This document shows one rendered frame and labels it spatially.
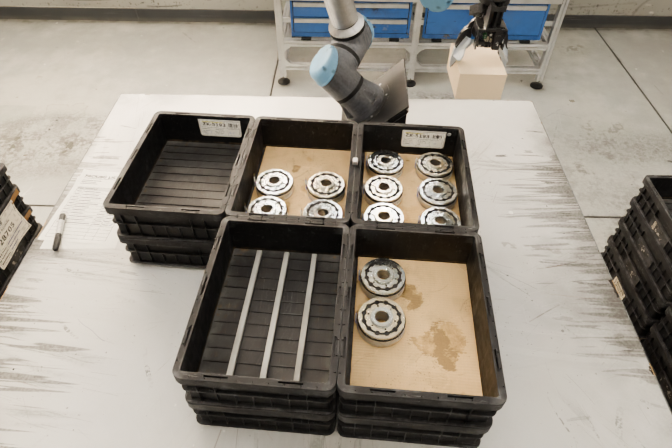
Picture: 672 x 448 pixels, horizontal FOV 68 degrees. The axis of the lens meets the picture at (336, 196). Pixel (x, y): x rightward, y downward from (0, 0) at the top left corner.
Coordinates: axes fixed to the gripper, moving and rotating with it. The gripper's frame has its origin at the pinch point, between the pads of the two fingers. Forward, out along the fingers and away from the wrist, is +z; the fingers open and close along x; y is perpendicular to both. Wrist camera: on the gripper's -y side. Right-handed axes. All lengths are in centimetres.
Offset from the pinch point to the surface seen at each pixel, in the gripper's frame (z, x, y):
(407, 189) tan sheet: 26.5, -17.2, 21.2
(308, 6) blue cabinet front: 60, -57, -164
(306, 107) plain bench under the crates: 40, -49, -36
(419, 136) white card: 19.8, -13.3, 6.0
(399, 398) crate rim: 16, -25, 84
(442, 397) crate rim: 16, -17, 84
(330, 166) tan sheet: 26.8, -38.8, 12.1
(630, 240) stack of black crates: 72, 72, -1
